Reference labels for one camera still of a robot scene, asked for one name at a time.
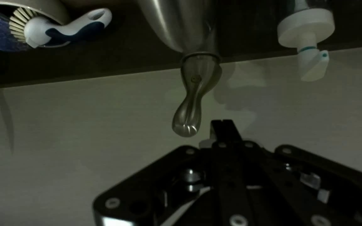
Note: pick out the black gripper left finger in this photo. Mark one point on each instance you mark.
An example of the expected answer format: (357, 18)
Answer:
(164, 188)

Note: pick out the brushed steel faucet body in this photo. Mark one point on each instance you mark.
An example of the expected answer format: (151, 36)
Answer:
(181, 20)

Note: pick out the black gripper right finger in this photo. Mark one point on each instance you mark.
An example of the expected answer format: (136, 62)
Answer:
(298, 188)

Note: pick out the tall white soap dispenser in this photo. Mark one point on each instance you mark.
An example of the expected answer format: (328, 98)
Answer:
(307, 33)

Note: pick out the white dish brush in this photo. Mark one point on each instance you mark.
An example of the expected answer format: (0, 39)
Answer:
(59, 26)

